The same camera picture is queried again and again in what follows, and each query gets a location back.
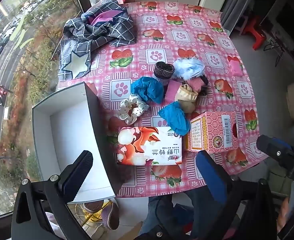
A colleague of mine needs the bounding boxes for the pink tissue box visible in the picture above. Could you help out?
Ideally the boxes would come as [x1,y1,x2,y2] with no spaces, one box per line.
[183,111,239,153]

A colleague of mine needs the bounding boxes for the dark cabinet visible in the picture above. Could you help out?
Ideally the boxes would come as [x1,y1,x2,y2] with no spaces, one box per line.
[259,0,294,57]

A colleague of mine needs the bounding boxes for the black metal stand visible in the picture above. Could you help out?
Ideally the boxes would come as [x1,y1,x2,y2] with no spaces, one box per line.
[263,37,288,67]

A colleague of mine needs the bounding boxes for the pink square cloth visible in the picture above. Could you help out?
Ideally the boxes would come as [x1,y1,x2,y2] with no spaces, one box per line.
[164,80,185,103]

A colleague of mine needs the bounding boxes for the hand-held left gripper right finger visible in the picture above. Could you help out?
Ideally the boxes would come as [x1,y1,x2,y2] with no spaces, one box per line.
[191,150,285,240]

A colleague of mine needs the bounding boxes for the purple cloth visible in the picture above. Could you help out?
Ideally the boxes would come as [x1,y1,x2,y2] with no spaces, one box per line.
[90,10,120,26]

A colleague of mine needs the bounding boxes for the grey curtain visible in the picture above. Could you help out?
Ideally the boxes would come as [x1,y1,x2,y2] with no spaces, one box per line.
[220,0,250,31]

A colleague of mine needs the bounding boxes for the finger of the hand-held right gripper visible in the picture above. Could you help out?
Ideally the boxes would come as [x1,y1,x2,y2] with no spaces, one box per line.
[256,134,294,166]

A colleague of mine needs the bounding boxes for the pink fuzzy sock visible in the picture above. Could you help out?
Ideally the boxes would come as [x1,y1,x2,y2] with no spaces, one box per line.
[186,76,205,92]

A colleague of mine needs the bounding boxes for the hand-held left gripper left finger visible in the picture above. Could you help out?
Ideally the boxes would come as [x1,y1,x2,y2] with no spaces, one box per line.
[11,150,93,240]

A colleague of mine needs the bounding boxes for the red plastic stool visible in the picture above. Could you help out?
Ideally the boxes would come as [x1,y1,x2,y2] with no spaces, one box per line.
[240,15,267,51]

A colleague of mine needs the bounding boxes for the light blue fluffy scrunchie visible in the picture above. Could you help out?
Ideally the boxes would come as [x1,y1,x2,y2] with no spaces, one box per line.
[174,57,206,79]

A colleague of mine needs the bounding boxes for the pink strawberry tablecloth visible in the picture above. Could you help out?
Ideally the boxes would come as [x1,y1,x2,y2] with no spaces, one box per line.
[57,1,270,198]

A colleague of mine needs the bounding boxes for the pink cloth bottom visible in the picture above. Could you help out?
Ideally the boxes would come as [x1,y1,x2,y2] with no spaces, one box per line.
[227,56,243,77]

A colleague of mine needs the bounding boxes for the person's right hand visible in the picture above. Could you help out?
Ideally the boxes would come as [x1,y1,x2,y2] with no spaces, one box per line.
[278,197,294,233]

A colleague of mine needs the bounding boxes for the polka dot cream scrunchie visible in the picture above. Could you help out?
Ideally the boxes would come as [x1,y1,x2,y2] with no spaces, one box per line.
[119,94,150,126]

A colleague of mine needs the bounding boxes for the grey plaid cloth with star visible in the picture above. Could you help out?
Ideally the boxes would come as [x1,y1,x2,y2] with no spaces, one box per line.
[58,0,136,78]

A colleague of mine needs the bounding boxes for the beige sock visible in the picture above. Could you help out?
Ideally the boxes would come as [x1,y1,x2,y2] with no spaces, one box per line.
[173,83,199,113]

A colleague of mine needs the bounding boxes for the white cardboard box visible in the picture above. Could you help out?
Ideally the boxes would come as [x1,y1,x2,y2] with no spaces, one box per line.
[32,81,124,203]

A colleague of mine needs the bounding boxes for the pale window decal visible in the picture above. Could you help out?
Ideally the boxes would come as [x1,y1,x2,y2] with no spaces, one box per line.
[9,0,42,51]

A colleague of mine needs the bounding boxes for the yellow plastic item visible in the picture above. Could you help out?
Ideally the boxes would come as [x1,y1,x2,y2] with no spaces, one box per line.
[76,210,103,233]

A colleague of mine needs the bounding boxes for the blue glove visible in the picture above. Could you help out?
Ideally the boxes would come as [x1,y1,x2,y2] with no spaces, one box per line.
[130,77,165,104]
[158,104,191,136]

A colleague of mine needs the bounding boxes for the leopard print scrunchie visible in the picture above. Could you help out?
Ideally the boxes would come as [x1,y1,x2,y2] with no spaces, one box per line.
[198,74,210,97]

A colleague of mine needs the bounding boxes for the orange floral tissue pack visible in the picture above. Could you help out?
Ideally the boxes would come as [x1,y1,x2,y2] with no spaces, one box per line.
[117,126,184,166]

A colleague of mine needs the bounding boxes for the dark knitted sock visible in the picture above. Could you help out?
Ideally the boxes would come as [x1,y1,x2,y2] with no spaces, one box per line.
[154,62,175,86]

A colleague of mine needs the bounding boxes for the person's legs in jeans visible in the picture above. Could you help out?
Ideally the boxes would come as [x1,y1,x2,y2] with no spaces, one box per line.
[139,194,195,240]

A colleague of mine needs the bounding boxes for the purple slipper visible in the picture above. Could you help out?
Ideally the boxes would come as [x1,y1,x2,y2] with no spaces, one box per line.
[83,199,105,214]
[100,202,120,231]

